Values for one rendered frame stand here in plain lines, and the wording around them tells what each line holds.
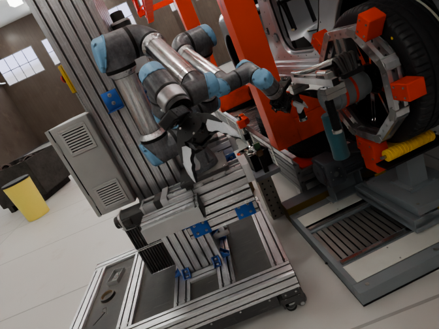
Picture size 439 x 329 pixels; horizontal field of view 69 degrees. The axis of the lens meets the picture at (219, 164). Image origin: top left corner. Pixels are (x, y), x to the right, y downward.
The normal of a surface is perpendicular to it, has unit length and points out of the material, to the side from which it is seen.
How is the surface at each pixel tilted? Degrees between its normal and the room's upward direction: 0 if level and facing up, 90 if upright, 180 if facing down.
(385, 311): 0
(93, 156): 90
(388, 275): 0
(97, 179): 90
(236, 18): 90
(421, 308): 0
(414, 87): 90
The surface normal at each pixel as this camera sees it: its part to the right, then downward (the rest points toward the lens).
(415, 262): -0.39, -0.86
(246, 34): 0.18, 0.28
